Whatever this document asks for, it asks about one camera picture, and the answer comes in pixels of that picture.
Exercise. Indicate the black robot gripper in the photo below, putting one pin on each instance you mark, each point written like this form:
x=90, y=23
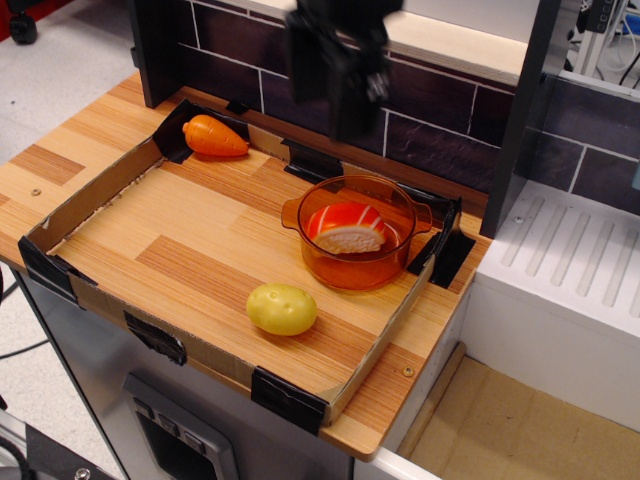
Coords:
x=355, y=82

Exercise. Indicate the salmon nigiri sushi toy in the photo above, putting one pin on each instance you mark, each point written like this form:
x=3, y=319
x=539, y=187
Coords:
x=347, y=228

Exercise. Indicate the white toy sink drainboard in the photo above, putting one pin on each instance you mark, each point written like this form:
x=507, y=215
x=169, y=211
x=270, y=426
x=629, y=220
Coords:
x=555, y=302

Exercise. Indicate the yellow toy potato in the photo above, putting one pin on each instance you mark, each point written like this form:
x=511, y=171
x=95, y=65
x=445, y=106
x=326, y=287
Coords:
x=281, y=309

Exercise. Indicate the orange toy carrot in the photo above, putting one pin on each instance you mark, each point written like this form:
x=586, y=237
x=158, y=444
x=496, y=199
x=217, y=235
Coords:
x=208, y=136

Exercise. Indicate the grey toy oven panel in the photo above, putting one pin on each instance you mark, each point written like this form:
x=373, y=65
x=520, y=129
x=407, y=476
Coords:
x=182, y=445

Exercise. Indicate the dark grey vertical post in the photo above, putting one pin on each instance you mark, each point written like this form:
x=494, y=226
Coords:
x=543, y=62

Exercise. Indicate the cardboard fence with black tape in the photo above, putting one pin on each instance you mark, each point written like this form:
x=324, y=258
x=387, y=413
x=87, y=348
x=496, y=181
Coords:
x=168, y=248

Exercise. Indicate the black caster wheel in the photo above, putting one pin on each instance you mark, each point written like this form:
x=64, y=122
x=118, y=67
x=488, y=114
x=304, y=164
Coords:
x=22, y=29

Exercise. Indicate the transparent orange plastic pot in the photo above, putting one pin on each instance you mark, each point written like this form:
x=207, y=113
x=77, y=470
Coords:
x=404, y=218

